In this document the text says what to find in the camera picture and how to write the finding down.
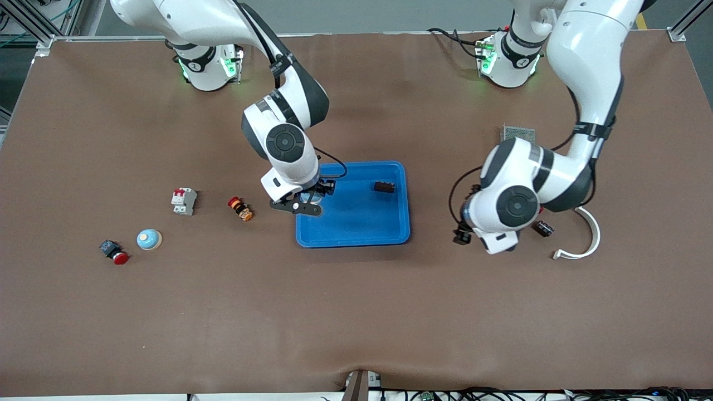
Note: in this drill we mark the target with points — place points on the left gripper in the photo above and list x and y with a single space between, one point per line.
462 236

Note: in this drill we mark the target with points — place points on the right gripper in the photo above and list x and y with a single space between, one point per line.
323 187

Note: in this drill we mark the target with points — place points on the blue bell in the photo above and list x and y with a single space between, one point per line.
313 197
149 239

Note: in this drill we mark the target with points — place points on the black electrolytic capacitor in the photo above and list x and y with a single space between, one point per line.
544 228

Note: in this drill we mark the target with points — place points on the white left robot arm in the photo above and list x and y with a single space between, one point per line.
585 50

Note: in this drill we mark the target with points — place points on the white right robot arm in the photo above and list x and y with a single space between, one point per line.
284 142

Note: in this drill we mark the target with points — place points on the blue plastic tray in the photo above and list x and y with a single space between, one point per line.
362 223

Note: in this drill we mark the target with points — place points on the metal mesh power supply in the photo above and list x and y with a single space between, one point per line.
518 133

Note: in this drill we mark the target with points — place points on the brown table mat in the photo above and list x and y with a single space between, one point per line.
356 306

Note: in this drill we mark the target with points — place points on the red push button blue base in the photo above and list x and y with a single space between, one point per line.
114 252

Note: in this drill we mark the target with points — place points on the red yellow emergency stop switch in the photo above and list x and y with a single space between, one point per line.
240 209

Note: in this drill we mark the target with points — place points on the white curved plastic bracket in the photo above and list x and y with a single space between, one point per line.
596 236

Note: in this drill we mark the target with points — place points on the white circuit breaker red switch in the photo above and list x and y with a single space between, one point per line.
184 201

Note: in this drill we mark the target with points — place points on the aluminium frame post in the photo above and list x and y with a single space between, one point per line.
690 22
33 25

